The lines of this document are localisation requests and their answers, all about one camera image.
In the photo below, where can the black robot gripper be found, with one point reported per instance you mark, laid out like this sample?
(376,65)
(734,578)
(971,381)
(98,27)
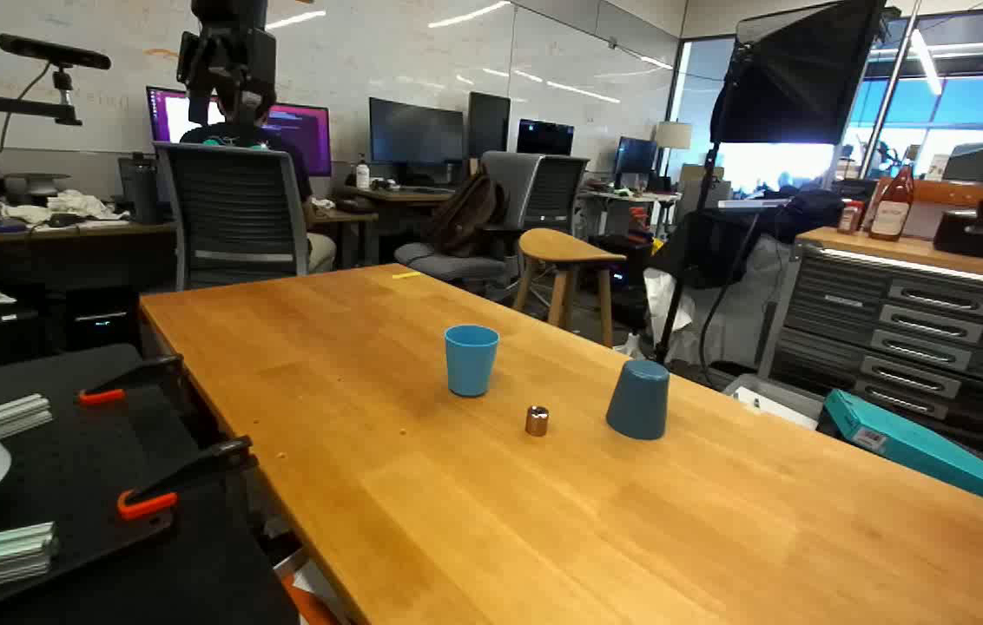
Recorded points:
(232,72)

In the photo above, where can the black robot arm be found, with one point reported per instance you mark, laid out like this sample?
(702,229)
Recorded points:
(232,12)

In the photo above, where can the light blue upright cup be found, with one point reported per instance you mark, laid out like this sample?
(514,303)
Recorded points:
(469,364)

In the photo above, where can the dark blue upturned cup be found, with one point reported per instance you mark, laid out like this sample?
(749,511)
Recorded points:
(636,399)

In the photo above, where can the monitor with purple screen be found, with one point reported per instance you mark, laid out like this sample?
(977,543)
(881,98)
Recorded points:
(300,131)

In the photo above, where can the grey mesh office chair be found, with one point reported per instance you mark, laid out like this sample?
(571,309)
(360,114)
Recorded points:
(234,217)

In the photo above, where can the wide black monitor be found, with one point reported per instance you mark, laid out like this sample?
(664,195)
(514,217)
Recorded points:
(416,134)

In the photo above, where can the dark wooden desk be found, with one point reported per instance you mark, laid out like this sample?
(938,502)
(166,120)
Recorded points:
(51,249)

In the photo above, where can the narrow black monitor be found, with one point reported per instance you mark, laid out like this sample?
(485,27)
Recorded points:
(489,123)

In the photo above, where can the brown backpack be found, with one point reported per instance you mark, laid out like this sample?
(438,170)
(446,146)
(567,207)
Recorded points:
(467,214)

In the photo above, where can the small dark monitor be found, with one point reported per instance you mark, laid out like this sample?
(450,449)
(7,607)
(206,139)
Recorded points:
(544,138)

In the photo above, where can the small orange-tipped black clamp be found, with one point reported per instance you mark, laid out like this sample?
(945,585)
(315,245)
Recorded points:
(130,381)

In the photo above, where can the grey desk chair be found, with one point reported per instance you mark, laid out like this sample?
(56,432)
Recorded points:
(535,189)

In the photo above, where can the wooden stool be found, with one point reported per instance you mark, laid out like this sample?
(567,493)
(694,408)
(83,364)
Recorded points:
(564,251)

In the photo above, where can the short aluminium extrusion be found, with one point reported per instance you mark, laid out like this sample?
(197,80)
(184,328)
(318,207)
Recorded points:
(19,413)

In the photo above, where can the large orange-tipped black clamp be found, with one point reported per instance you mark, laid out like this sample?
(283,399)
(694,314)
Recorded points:
(181,472)

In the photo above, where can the white table lamp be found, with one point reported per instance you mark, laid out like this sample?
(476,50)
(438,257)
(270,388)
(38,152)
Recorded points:
(672,138)

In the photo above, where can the black side table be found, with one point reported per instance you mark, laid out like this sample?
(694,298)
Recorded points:
(83,507)

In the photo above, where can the black light stand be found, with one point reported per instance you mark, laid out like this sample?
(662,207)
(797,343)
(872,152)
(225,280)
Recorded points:
(690,256)

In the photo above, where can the black softbox light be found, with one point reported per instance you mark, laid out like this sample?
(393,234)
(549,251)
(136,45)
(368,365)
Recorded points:
(797,72)

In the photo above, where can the red can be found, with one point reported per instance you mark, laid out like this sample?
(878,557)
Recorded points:
(851,217)

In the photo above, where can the red and white bottle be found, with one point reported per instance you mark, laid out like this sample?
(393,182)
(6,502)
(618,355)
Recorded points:
(890,211)

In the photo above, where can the grey drawer cabinet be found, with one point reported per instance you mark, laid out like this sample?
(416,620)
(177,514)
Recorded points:
(917,324)

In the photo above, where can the black device on cabinet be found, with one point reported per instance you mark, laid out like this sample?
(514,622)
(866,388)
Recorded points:
(977,229)

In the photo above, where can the teal case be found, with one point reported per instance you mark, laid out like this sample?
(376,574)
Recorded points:
(938,451)

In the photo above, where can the black camera on stand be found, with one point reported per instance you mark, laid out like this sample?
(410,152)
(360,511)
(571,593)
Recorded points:
(52,53)

